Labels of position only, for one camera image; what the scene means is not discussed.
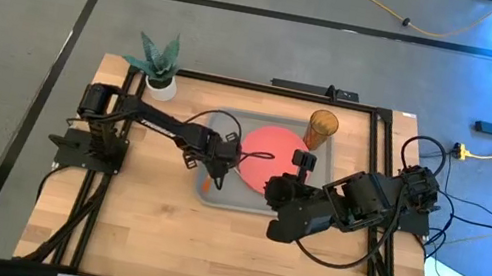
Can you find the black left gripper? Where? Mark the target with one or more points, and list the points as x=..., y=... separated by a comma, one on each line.
x=216, y=150

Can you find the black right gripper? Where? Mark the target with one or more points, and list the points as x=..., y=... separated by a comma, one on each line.
x=304, y=161

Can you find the amber faceted plastic cup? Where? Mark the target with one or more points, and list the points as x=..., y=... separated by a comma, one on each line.
x=320, y=136

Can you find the grey plastic tray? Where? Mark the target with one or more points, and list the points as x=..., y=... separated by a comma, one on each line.
x=235, y=199

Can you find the round pink plate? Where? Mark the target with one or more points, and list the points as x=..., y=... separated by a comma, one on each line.
x=264, y=177

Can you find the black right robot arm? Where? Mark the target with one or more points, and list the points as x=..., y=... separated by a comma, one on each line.
x=340, y=205

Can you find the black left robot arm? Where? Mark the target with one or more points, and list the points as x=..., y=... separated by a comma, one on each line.
x=157, y=123

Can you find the white plant pot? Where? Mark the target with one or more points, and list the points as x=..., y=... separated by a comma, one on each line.
x=162, y=92

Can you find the green snake plant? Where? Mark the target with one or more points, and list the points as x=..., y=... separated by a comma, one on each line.
x=158, y=59

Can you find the black aluminium table frame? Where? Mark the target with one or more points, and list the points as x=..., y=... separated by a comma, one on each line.
x=284, y=93

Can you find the black bar bracket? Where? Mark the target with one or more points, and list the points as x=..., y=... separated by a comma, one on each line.
x=305, y=88

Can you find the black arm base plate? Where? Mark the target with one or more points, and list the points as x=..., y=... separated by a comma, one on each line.
x=71, y=153
x=416, y=224

